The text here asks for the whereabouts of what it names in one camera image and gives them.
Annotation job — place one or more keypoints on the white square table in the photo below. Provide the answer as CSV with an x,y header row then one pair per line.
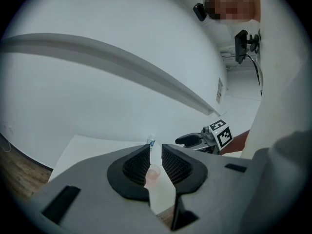
x,y
97,147

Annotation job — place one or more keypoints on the person's beige shirt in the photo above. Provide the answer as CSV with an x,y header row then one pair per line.
x,y
280,82

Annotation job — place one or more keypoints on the small clear white-capped bottle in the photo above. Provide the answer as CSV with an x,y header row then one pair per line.
x,y
151,142

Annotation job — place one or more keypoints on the white wall socket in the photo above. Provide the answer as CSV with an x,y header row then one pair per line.
x,y
9,128

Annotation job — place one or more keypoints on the black head-worn camera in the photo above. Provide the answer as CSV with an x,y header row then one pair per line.
x,y
200,11

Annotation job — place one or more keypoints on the person's head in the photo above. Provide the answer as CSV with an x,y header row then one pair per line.
x,y
231,1

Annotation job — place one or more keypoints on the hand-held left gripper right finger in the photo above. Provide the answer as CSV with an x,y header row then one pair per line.
x,y
214,191

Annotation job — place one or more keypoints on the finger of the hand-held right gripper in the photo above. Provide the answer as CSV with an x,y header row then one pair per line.
x,y
200,148
187,139

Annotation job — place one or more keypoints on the person's right forearm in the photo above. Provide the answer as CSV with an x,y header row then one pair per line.
x,y
236,141

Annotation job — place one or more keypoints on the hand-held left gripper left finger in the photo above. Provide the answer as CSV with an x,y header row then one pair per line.
x,y
97,199

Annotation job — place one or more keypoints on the pink dimpled glass cup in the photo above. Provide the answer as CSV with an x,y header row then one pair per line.
x,y
153,175

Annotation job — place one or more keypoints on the white wall notice sheet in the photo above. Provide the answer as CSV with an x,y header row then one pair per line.
x,y
220,90

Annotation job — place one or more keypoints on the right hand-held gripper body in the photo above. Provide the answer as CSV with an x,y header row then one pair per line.
x,y
220,136

